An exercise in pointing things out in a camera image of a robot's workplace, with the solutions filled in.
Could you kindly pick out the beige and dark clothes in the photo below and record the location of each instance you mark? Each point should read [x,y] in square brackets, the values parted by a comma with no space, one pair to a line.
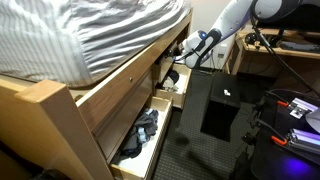
[170,81]

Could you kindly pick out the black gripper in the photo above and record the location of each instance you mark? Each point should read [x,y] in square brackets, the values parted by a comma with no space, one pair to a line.
[175,51]

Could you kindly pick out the light wooden bed frame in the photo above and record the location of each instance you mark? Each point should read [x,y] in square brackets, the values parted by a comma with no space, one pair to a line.
[78,131]

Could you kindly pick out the white wall power outlet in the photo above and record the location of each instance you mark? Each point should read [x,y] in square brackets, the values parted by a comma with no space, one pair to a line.
[222,51]

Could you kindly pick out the upper orange handled clamp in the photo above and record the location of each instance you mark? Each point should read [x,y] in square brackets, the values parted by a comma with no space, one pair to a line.
[284,104]

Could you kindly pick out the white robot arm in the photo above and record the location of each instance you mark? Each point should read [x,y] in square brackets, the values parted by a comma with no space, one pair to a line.
[196,48]

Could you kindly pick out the orange handled clamp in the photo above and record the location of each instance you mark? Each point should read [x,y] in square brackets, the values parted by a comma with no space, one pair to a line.
[279,141]
[284,104]

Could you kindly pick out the grey striped bed sheet mattress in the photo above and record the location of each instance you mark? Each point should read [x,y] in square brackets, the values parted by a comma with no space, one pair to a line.
[78,42]

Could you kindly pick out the wooden drawer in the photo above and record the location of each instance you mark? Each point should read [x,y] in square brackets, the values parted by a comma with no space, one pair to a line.
[163,67]
[178,97]
[141,167]

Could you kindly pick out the dark grey clothes pile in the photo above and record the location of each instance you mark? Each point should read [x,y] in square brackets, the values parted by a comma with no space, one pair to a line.
[143,129]

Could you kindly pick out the wooden desk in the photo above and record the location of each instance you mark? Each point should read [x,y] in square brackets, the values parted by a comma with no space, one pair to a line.
[292,70]

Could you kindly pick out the lower orange handled clamp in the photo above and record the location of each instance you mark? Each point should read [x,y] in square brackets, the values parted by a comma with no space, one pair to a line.
[279,141]

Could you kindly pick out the black computer monitor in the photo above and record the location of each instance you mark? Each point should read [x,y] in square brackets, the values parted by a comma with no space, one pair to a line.
[302,15]

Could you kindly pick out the black headphones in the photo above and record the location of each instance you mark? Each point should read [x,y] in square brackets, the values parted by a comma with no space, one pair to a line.
[253,38]

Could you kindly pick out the black keyboard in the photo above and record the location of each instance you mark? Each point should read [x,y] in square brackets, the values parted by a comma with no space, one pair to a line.
[312,48]

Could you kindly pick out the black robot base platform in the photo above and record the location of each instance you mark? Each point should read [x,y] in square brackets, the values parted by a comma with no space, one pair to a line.
[260,158]

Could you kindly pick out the upper aluminium extrusion rail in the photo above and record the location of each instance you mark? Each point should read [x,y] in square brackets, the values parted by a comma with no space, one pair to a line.
[299,107]

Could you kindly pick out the black computer tower case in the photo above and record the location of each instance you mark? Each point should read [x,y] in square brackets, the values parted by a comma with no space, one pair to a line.
[222,106]

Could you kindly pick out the aluminium extrusion rail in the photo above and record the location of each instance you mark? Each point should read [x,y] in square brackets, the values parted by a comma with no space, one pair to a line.
[303,140]
[299,107]

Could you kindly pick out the lower aluminium extrusion rail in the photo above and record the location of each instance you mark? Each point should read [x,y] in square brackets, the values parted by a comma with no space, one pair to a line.
[303,140]

